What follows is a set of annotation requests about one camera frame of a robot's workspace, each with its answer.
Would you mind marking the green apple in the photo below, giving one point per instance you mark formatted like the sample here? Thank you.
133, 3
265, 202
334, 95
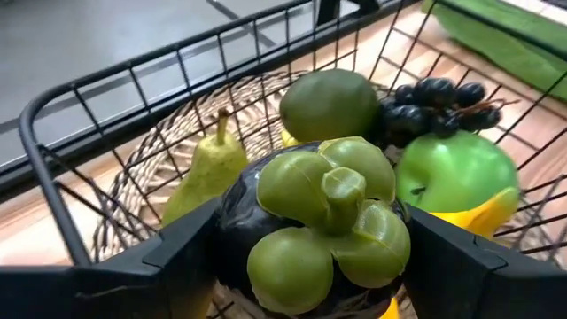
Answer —
456, 173

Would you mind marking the black grape bunch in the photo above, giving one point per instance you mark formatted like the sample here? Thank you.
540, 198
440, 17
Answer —
416, 119

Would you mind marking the dark mangosteen with green calyx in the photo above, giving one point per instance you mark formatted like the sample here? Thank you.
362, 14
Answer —
292, 266

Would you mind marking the corn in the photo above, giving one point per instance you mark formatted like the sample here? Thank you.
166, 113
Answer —
509, 40

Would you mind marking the yellow banana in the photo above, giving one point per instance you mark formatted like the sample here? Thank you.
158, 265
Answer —
290, 139

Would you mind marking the green pear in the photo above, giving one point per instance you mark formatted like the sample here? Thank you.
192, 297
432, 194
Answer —
208, 177

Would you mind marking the dark green avocado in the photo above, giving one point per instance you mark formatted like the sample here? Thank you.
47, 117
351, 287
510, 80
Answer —
328, 104

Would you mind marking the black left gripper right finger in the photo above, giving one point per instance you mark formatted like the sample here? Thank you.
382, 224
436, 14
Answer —
465, 288

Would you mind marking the yellow starfruit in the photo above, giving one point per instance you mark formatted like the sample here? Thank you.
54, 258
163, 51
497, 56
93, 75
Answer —
483, 219

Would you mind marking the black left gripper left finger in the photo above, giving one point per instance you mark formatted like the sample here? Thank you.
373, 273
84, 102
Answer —
133, 292

